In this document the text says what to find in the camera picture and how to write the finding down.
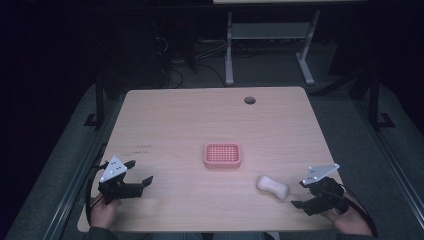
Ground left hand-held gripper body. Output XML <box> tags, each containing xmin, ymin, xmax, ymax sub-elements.
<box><xmin>97</xmin><ymin>154</ymin><xmax>145</xmax><ymax>205</ymax></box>

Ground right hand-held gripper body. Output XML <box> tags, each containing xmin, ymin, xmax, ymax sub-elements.
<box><xmin>300</xmin><ymin>162</ymin><xmax>351</xmax><ymax>217</ymax></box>

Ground white soap bar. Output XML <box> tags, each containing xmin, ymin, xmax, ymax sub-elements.
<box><xmin>256</xmin><ymin>174</ymin><xmax>291</xmax><ymax>201</ymax></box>

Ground pink soap dish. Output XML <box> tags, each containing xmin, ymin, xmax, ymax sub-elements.
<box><xmin>202</xmin><ymin>142</ymin><xmax>243</xmax><ymax>170</ymax></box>

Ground person's left hand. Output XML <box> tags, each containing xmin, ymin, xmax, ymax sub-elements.
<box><xmin>89</xmin><ymin>196</ymin><xmax>123</xmax><ymax>232</ymax></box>

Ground person's right hand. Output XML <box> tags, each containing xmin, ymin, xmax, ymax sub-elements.
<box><xmin>320</xmin><ymin>195</ymin><xmax>374</xmax><ymax>237</ymax></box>

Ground black metal stand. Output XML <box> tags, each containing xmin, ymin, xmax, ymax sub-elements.
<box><xmin>83</xmin><ymin>68</ymin><xmax>108</xmax><ymax>132</ymax></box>
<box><xmin>365</xmin><ymin>68</ymin><xmax>397</xmax><ymax>132</ymax></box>

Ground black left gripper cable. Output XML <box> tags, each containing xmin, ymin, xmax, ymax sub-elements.
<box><xmin>84</xmin><ymin>161</ymin><xmax>110</xmax><ymax>225</ymax></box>

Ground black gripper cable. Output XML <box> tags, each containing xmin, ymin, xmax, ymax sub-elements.
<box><xmin>84</xmin><ymin>161</ymin><xmax>110</xmax><ymax>225</ymax></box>
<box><xmin>340</xmin><ymin>184</ymin><xmax>379</xmax><ymax>238</ymax></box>

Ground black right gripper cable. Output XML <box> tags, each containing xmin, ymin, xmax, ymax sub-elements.
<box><xmin>340</xmin><ymin>184</ymin><xmax>379</xmax><ymax>238</ymax></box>

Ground metal frame rail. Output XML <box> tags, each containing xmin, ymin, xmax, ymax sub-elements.
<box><xmin>41</xmin><ymin>96</ymin><xmax>116</xmax><ymax>240</ymax></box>
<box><xmin>351</xmin><ymin>98</ymin><xmax>424</xmax><ymax>223</ymax></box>

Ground floor cables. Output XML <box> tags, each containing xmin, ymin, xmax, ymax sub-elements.
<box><xmin>153</xmin><ymin>34</ymin><xmax>231</xmax><ymax>88</ymax></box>

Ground white metal desk frame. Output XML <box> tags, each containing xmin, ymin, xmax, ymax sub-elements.
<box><xmin>224</xmin><ymin>9</ymin><xmax>322</xmax><ymax>87</ymax></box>

